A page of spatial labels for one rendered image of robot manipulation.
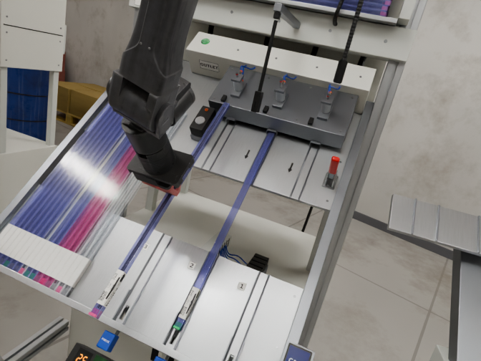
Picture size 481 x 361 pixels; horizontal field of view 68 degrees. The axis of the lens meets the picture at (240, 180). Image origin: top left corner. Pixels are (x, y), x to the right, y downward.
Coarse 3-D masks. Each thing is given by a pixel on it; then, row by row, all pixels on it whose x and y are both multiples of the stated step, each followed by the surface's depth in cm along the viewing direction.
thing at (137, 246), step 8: (224, 104) 80; (224, 112) 79; (216, 120) 78; (208, 128) 77; (208, 136) 75; (200, 144) 74; (200, 152) 74; (184, 176) 70; (168, 200) 67; (160, 208) 66; (152, 216) 65; (160, 216) 66; (152, 224) 64; (144, 232) 63; (136, 240) 63; (144, 240) 63; (136, 248) 62; (128, 256) 61; (136, 256) 62; (128, 264) 60; (96, 304) 57; (96, 312) 56
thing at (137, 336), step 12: (0, 264) 72; (12, 276) 71; (24, 276) 70; (36, 288) 69; (48, 288) 69; (60, 300) 67; (72, 300) 67; (84, 312) 66; (108, 324) 64; (120, 324) 64; (132, 336) 63; (144, 336) 63; (156, 348) 62; (168, 348) 61; (180, 360) 60; (192, 360) 60
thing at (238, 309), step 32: (32, 192) 84; (128, 224) 77; (96, 256) 74; (160, 256) 73; (192, 256) 72; (96, 288) 70; (128, 288) 70; (160, 288) 69; (192, 288) 69; (224, 288) 68; (256, 288) 68; (288, 288) 68; (128, 320) 67; (160, 320) 66; (192, 320) 66; (224, 320) 65; (256, 320) 65; (288, 320) 65; (192, 352) 63; (224, 352) 62; (256, 352) 62
